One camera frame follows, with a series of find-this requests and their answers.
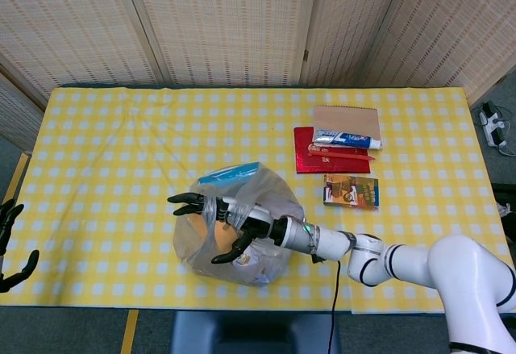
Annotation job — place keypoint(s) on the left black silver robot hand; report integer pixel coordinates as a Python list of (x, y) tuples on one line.
[(8, 217)]

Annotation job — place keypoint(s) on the transparent plastic bag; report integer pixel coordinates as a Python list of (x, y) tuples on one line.
[(274, 205)]

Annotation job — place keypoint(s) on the bamboo folding screen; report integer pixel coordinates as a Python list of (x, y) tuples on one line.
[(225, 23)]

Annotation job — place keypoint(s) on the white shoe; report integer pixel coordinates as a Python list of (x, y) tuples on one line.
[(502, 209)]

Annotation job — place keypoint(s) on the yellow checked tablecloth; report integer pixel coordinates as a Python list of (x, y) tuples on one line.
[(121, 148)]

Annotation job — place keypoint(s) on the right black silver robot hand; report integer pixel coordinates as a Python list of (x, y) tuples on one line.
[(258, 223)]

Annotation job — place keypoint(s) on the orange brown snack packet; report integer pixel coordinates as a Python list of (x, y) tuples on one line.
[(350, 192)]

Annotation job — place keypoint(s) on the tan plush toy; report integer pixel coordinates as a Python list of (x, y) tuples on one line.
[(223, 237)]

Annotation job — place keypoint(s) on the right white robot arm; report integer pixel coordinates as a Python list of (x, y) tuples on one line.
[(403, 263)]

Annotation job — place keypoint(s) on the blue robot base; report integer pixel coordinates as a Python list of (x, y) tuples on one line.
[(254, 334)]

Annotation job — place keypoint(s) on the white power strip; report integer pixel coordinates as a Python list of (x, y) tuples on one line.
[(492, 126)]

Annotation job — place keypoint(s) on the blue cookie box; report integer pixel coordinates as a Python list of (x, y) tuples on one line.
[(230, 174)]

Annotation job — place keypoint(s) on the red booklet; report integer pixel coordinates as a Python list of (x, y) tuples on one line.
[(322, 164)]

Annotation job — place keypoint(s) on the white blue toothpaste tube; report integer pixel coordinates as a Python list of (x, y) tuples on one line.
[(346, 138)]

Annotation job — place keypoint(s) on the red pen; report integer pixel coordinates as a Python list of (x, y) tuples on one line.
[(342, 155)]

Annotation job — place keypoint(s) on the brown spiral notebook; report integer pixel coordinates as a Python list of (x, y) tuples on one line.
[(346, 118)]

